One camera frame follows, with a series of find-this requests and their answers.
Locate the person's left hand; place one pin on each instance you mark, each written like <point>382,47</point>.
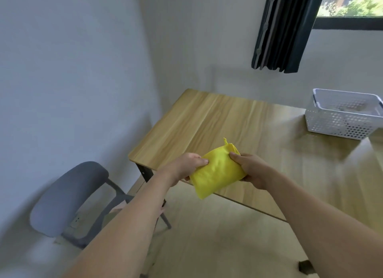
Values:
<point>182,167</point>

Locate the person's right hand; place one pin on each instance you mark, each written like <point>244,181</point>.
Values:
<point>257,170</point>

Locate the yellow cloth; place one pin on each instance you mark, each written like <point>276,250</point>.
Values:
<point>218,173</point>

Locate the white perforated plastic basket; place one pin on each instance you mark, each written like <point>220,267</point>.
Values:
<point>338,122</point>

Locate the person's right forearm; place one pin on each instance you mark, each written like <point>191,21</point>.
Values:
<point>329,230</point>

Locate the person's left forearm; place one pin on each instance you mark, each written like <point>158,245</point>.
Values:
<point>125,227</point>

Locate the wooden table with black legs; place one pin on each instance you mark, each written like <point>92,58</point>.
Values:
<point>239,122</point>

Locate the grey plastic chair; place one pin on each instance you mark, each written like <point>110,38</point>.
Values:
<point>65,194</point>

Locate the dark grey curtain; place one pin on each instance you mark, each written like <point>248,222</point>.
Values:
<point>284,29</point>

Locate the white wall socket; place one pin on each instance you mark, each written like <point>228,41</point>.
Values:
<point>77,221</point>

